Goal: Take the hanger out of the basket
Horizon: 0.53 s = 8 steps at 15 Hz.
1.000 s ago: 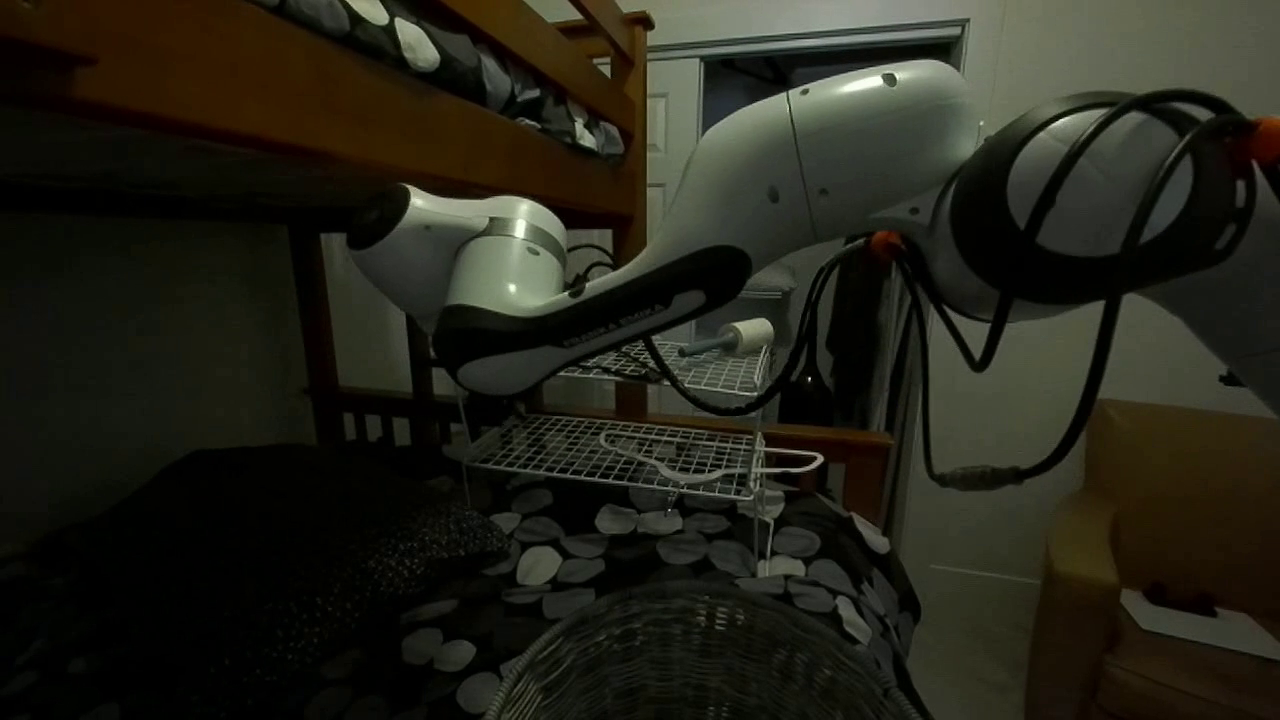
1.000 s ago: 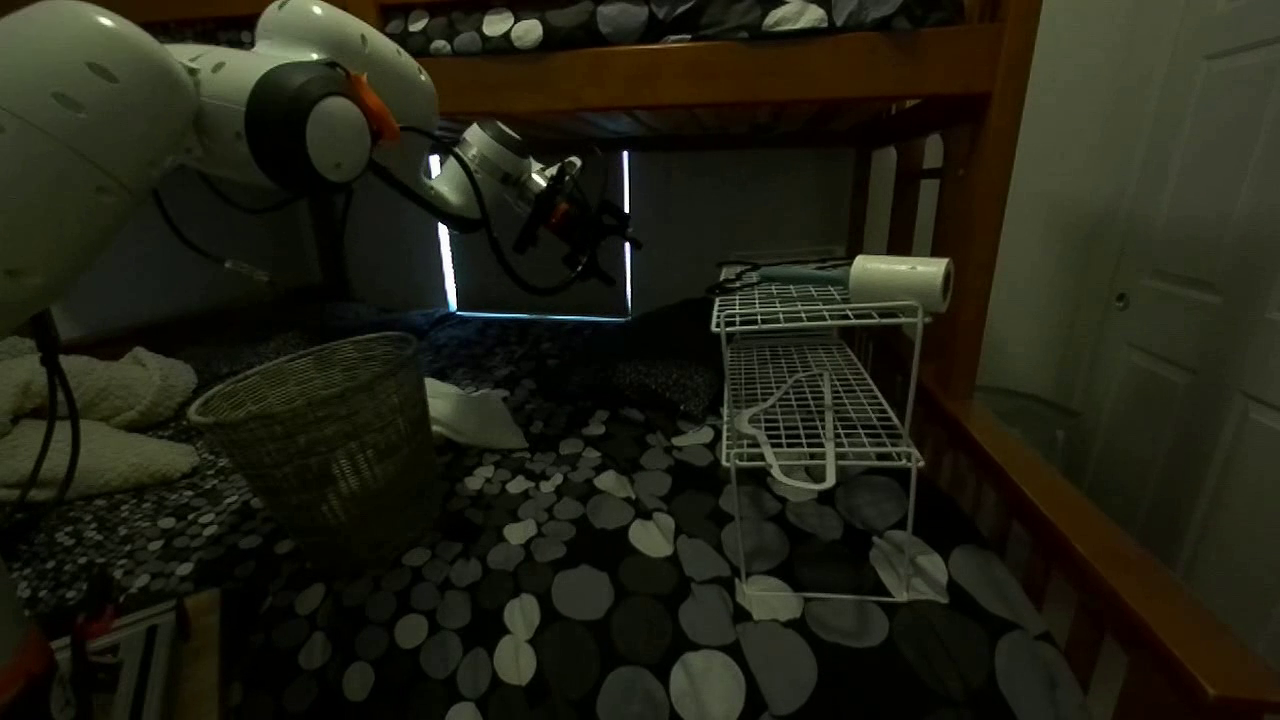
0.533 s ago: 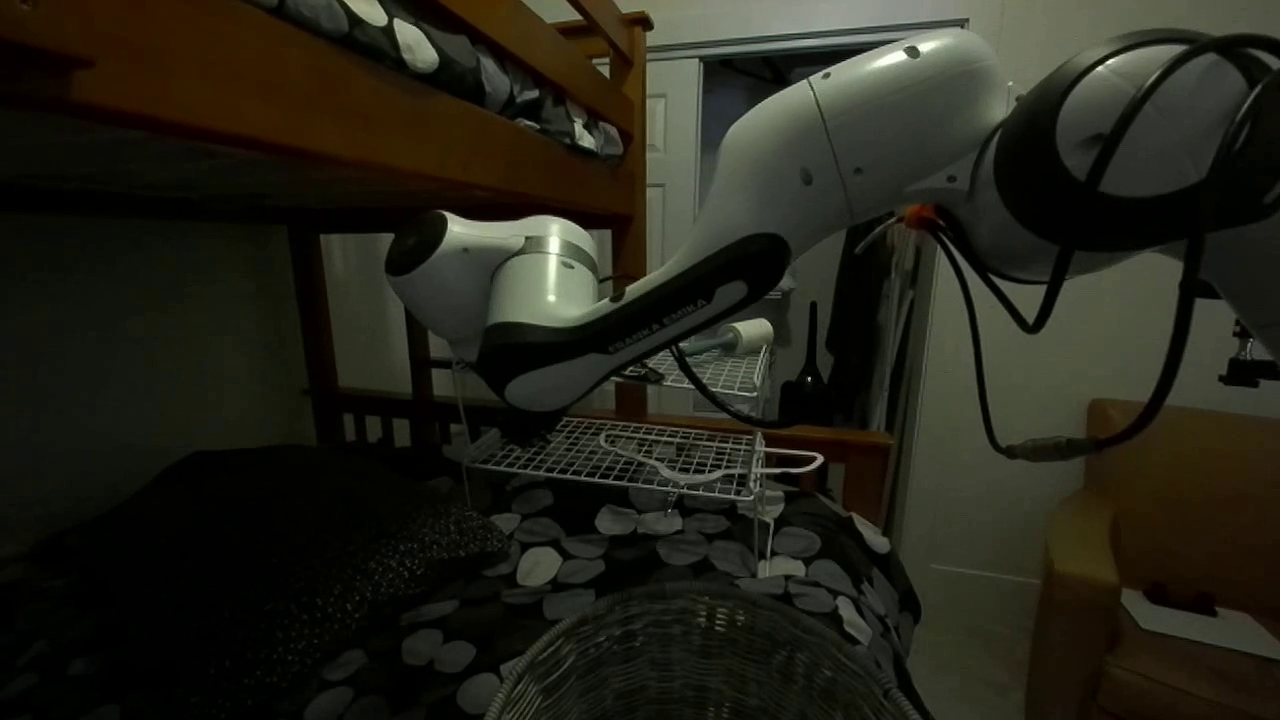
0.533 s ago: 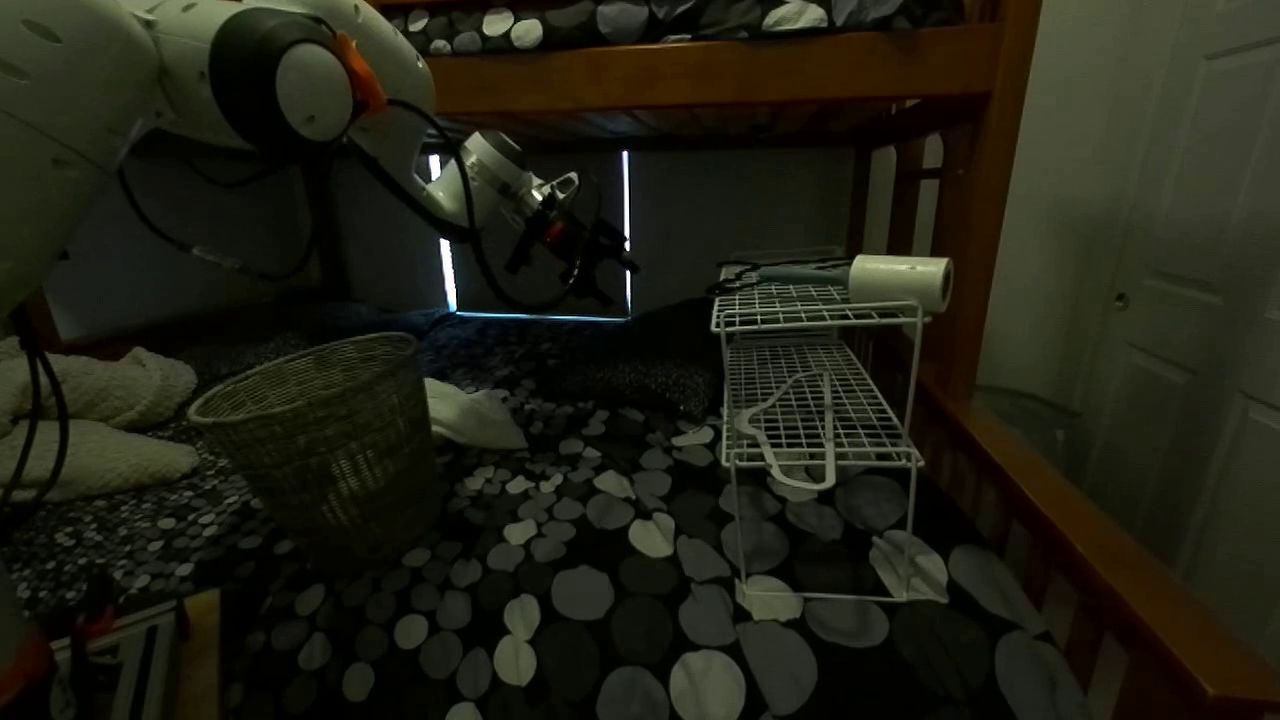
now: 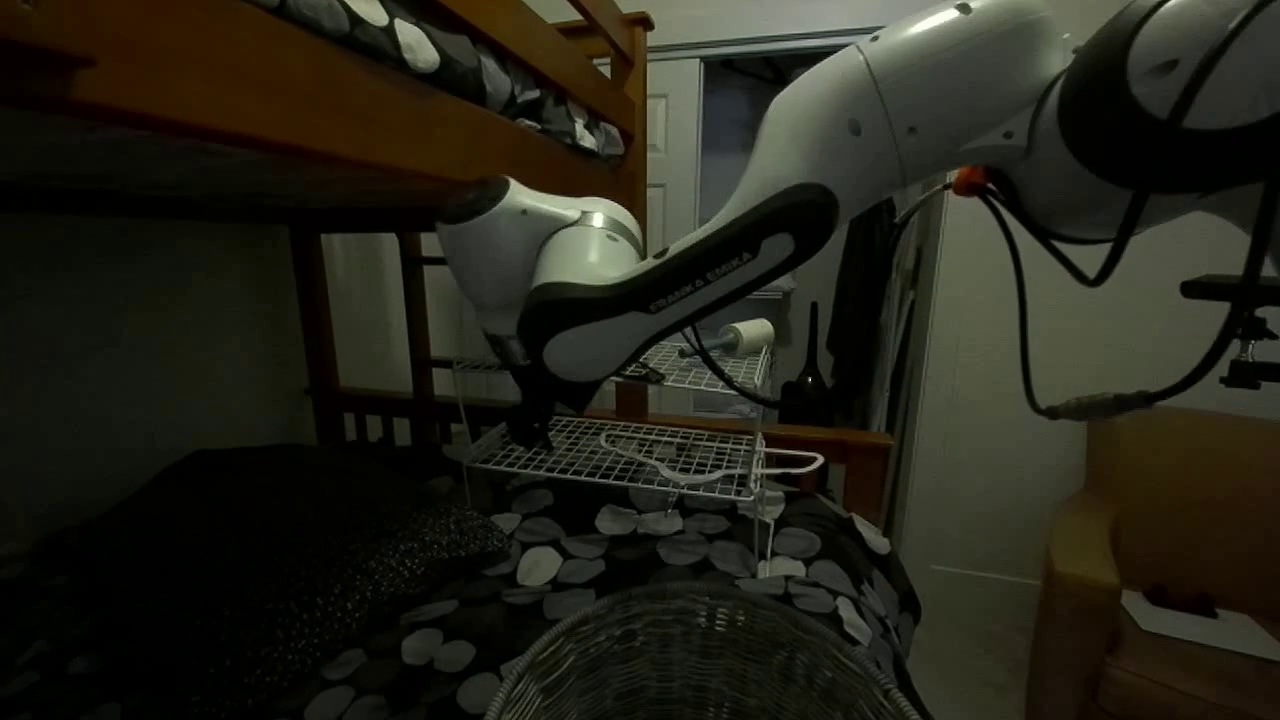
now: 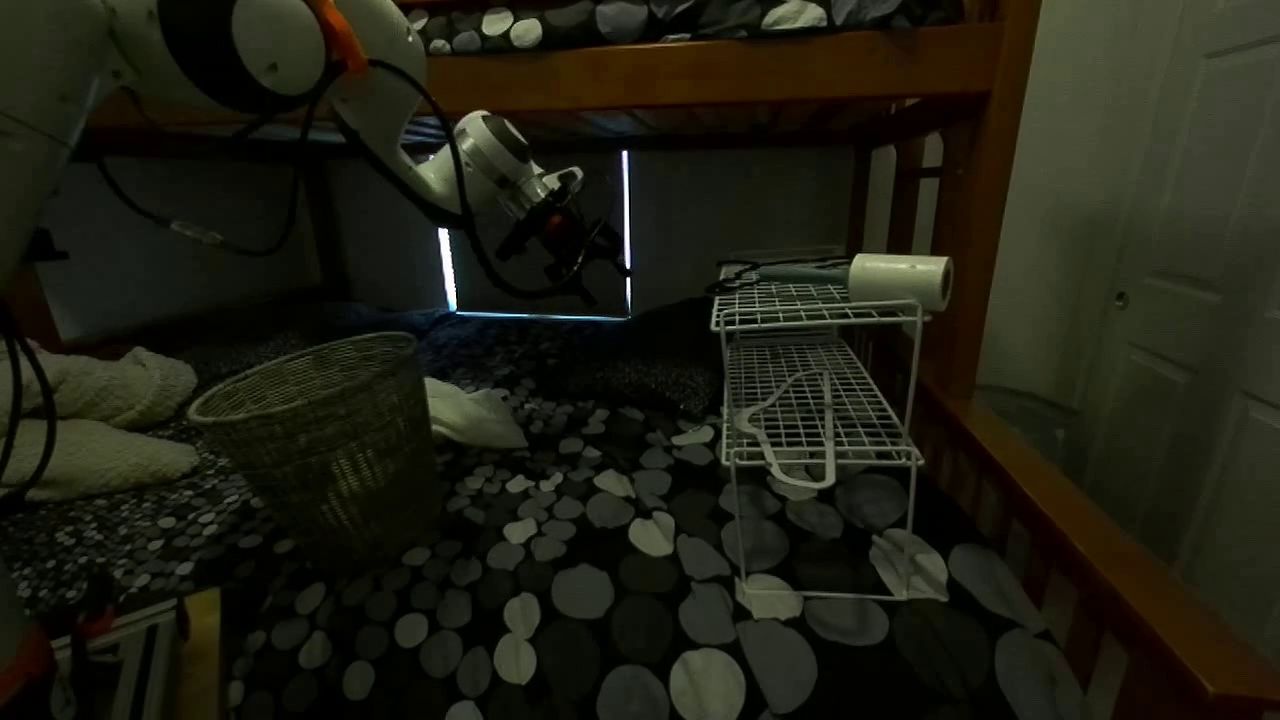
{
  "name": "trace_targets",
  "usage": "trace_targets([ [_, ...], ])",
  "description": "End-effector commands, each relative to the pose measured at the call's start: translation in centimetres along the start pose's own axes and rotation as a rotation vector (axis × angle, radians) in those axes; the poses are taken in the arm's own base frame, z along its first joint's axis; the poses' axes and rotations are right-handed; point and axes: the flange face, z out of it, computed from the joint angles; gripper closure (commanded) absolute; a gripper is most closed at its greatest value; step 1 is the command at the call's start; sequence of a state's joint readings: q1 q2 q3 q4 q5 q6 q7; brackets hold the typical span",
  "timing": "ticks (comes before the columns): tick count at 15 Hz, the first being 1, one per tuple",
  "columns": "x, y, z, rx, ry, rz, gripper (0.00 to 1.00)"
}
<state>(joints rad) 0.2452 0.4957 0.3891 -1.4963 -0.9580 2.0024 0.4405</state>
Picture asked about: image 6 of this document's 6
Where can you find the black duvet with grey spots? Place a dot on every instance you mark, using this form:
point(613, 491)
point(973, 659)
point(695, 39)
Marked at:
point(603, 584)

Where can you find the translucent round bin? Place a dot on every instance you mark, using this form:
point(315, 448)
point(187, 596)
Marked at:
point(1032, 422)

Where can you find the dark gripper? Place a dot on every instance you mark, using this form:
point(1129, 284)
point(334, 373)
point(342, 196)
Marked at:
point(549, 227)

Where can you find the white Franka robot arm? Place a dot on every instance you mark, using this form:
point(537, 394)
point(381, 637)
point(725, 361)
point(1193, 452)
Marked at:
point(42, 123)

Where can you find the small white cloth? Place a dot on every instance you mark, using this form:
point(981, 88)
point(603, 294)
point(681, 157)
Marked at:
point(474, 417)

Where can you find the white panelled door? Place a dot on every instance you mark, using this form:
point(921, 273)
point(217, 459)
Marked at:
point(1203, 265)

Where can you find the wooden bunk bed frame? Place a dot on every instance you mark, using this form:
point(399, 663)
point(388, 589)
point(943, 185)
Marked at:
point(666, 75)

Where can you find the white paper towel roll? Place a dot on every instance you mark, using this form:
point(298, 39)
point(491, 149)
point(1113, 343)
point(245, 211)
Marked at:
point(903, 280)

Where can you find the woven wicker basket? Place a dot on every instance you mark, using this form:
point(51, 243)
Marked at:
point(322, 452)

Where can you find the spotted duvet on bunk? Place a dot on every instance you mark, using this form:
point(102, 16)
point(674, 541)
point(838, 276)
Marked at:
point(603, 21)

